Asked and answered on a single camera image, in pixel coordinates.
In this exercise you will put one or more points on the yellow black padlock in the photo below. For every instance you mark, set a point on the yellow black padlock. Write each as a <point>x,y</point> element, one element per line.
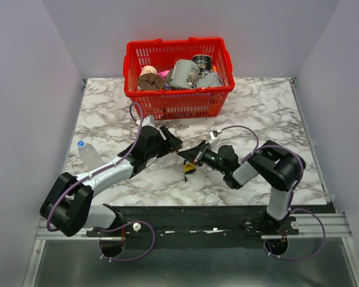
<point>189,168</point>

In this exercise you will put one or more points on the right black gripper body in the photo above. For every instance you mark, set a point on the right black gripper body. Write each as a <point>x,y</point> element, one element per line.
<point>199,159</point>

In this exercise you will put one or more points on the dark printed cup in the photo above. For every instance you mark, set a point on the dark printed cup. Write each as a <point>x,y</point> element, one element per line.
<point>204,63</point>

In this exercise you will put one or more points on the beige round ball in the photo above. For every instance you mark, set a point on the beige round ball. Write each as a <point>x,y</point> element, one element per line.
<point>148,69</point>

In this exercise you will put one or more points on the clear plastic water bottle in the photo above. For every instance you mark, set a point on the clear plastic water bottle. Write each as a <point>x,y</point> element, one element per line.
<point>89,155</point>

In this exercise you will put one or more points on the brown cloth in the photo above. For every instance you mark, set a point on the brown cloth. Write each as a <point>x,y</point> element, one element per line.
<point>150,82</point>

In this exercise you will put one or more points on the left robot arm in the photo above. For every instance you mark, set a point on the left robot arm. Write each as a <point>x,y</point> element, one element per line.
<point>101,179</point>

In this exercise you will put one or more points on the grey printed cloth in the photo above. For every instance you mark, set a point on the grey printed cloth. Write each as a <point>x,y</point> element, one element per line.
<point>185,76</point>

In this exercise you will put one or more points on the pink item in basket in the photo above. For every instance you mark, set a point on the pink item in basket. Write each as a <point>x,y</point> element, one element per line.
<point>164,74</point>

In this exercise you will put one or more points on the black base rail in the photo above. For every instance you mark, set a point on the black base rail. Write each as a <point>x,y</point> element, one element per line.
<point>175,227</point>

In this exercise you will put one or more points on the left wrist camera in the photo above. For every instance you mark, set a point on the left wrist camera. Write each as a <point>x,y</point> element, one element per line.
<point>148,121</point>

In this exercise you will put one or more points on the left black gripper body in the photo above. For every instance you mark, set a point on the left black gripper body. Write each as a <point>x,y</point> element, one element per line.
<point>169,144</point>

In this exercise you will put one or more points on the brass padlock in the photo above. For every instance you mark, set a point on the brass padlock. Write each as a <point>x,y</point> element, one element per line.
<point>177,142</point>

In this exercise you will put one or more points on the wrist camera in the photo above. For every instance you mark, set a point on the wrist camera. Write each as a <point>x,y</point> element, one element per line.
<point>148,121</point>
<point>215,139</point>

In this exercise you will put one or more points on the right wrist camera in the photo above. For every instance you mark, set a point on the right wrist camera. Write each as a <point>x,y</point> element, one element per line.
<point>215,139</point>

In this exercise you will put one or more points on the red plastic shopping basket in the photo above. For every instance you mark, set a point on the red plastic shopping basket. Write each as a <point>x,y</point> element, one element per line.
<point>177,104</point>

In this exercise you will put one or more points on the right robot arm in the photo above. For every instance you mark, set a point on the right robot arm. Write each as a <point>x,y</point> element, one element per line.
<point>280,167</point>

